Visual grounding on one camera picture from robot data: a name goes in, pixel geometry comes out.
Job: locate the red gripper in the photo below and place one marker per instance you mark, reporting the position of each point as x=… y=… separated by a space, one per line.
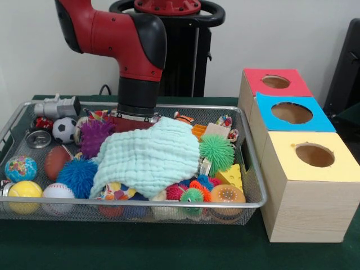
x=126 y=125

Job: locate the purple spiky ball with eyes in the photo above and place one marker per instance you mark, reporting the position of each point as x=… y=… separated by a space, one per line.
x=92 y=137

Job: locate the mint green cloth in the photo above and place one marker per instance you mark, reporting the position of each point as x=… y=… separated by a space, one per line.
x=146 y=157

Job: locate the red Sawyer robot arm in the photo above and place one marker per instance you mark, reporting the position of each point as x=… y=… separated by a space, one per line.
x=112 y=36

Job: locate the wooden box with three holes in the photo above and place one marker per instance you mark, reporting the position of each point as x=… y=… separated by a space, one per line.
x=306 y=208

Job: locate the white black soccer ball toy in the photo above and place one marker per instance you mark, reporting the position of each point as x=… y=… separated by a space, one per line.
x=64 y=130

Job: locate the plain blue spiky ball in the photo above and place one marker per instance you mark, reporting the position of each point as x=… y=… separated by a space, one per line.
x=77 y=177

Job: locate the brown toy football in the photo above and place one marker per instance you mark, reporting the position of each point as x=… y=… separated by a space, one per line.
x=56 y=161

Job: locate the plain green spiky ball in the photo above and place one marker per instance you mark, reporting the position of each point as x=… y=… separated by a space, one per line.
x=216 y=152

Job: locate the white baseball toy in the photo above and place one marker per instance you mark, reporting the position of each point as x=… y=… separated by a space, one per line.
x=58 y=192

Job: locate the globe print ball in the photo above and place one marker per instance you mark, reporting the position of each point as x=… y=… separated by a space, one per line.
x=21 y=168

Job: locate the yellow ball toy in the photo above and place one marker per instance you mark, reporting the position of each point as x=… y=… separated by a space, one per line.
x=25 y=189

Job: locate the dark green table cloth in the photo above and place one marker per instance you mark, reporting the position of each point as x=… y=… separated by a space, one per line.
x=168 y=247

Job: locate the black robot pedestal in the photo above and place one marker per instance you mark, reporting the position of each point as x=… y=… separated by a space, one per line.
x=197 y=56

